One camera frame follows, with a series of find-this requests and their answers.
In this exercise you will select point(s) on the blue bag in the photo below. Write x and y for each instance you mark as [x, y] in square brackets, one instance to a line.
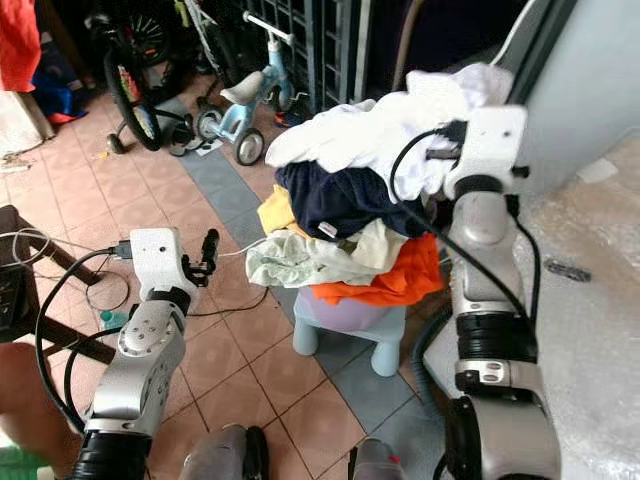
[60, 98]

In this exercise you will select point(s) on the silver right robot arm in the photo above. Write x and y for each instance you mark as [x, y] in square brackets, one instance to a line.
[480, 230]

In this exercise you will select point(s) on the black child bicycle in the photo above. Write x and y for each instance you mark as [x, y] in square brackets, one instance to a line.
[130, 100]

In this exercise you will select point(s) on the green plastic item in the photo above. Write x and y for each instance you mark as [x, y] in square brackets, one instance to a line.
[10, 465]

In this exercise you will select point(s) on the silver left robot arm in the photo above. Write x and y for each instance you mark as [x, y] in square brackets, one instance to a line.
[130, 380]

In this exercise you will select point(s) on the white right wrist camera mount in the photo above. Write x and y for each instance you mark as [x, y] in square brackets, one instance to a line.
[495, 145]

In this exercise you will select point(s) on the person's bare leg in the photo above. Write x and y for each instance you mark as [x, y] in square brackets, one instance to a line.
[25, 390]

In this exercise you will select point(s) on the red hanging cloth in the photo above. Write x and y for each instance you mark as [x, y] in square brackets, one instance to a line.
[15, 40]

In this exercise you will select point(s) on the white sack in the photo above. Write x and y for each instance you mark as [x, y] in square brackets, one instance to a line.
[15, 125]

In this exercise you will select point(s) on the yellow garment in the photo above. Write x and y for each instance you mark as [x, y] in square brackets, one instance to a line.
[275, 212]

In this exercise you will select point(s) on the green plastic bottle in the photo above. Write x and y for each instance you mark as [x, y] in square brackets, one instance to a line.
[112, 320]

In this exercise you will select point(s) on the pale green white garment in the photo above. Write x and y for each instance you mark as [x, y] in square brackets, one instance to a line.
[300, 262]

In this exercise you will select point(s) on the black metal grid gate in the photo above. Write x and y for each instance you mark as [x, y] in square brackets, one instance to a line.
[335, 45]

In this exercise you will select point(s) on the dark wooden table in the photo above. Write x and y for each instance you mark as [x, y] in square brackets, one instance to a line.
[15, 290]

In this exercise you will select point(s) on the light blue plastic stool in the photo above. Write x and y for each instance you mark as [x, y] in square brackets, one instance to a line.
[345, 315]

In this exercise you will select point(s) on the grey left robot leg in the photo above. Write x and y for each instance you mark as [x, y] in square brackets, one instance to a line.
[220, 455]

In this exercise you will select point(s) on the light blue child tricycle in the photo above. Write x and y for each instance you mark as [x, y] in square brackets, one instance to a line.
[240, 115]

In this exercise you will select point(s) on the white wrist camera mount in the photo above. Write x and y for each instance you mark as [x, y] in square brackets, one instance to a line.
[157, 258]
[495, 145]

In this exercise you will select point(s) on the navy blue garment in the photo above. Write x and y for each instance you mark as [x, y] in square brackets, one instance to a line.
[340, 200]

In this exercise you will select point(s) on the grey robot leg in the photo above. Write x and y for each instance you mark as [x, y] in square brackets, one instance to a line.
[375, 462]
[220, 455]

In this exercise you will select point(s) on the small black clip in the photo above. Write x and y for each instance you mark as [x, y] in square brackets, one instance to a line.
[568, 271]

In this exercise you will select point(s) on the grey right robot leg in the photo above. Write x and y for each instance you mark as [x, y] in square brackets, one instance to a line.
[375, 462]

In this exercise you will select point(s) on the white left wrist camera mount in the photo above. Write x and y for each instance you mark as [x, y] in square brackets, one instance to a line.
[157, 258]

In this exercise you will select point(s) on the orange garment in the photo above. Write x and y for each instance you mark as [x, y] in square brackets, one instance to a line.
[400, 280]

